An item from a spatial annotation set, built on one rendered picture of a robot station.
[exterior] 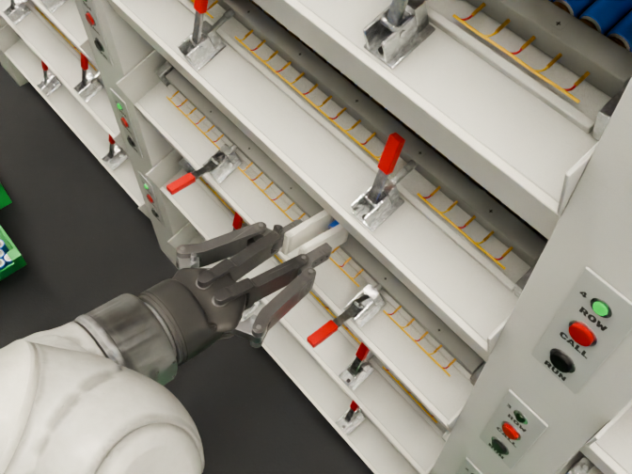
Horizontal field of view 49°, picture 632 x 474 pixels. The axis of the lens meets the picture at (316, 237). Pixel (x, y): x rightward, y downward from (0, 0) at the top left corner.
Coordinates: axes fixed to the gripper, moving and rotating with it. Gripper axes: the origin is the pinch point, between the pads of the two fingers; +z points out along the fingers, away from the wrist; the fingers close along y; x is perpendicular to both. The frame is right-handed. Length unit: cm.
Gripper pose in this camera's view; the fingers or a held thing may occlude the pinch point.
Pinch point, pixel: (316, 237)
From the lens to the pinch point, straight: 74.4
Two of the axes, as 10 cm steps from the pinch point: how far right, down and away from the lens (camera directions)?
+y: 6.8, 6.1, -4.1
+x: 1.6, -6.7, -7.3
